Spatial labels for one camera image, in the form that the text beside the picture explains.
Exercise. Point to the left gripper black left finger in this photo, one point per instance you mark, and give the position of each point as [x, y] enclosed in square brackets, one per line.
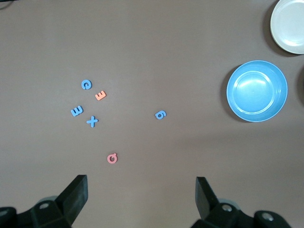
[71, 204]

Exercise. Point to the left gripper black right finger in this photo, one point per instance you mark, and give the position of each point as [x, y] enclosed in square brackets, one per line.
[209, 206]

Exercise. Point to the blue foam letter X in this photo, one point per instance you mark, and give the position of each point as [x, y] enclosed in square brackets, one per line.
[92, 121]

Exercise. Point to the blue foam letter E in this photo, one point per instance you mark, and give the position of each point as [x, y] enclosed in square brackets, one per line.
[77, 111]

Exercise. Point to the blue foam digit six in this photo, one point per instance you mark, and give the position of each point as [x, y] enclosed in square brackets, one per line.
[163, 113]

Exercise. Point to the blue foam letter G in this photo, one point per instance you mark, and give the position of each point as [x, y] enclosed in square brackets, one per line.
[83, 83]

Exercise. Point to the pink-red foam letter Q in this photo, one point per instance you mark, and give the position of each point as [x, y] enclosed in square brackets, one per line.
[112, 162]

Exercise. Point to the orange foam letter E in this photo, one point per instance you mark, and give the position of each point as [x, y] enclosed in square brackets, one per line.
[98, 97]

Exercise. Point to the blue plate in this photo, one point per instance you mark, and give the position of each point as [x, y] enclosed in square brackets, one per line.
[257, 95]

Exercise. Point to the pale pink plate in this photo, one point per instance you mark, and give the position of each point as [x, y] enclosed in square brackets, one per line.
[289, 26]

